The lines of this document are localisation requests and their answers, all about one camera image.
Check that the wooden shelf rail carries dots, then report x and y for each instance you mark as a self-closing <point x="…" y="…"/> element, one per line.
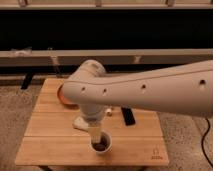
<point x="21" y="58"/>

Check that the white cup with brown contents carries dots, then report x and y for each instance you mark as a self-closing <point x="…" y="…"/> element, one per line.
<point x="104" y="146"/>

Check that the orange bowl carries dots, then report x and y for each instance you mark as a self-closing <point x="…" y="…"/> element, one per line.
<point x="63" y="100"/>

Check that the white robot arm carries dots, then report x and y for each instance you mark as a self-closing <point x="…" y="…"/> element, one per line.
<point x="185" y="89"/>

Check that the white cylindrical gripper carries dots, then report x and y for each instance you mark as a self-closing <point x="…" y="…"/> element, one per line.
<point x="93" y="113"/>

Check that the black remote control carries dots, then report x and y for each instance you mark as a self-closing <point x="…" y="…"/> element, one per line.
<point x="128" y="116"/>

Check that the white sponge block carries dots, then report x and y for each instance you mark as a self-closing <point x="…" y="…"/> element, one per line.
<point x="80" y="124"/>

